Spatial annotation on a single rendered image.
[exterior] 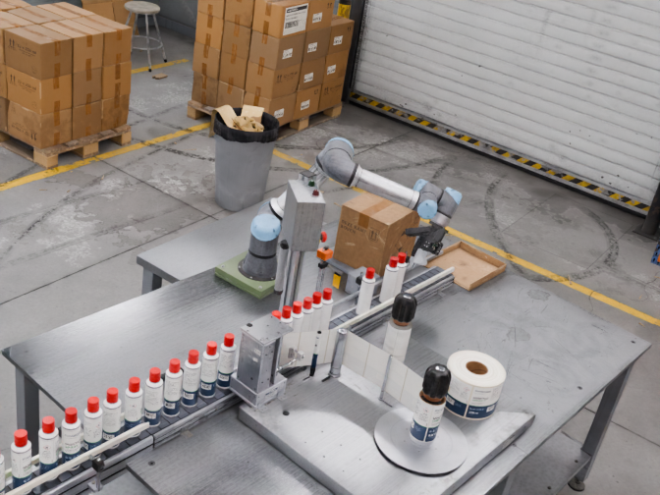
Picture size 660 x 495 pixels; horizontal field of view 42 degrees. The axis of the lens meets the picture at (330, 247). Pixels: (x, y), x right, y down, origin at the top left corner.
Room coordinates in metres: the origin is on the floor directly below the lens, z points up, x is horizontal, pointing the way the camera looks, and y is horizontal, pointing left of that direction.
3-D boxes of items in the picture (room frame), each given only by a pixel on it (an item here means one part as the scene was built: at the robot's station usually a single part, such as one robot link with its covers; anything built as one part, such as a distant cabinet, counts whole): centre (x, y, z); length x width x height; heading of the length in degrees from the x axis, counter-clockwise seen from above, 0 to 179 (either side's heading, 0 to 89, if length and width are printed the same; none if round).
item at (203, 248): (3.21, 0.18, 0.81); 0.90 x 0.90 x 0.04; 59
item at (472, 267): (3.44, -0.62, 0.85); 0.30 x 0.26 x 0.04; 143
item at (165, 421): (2.65, -0.02, 0.86); 1.65 x 0.08 x 0.04; 143
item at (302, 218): (2.61, 0.11, 1.38); 0.17 x 0.10 x 0.19; 18
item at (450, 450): (2.14, -0.40, 0.89); 0.31 x 0.31 x 0.01
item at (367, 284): (2.84, -0.17, 0.98); 0.05 x 0.05 x 0.20
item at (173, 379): (2.08, 0.41, 0.98); 0.05 x 0.05 x 0.20
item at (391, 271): (2.96, -0.26, 0.98); 0.05 x 0.05 x 0.20
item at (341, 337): (2.42, -0.09, 0.97); 0.05 x 0.05 x 0.19
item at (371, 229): (3.36, -0.20, 0.99); 0.30 x 0.24 x 0.27; 150
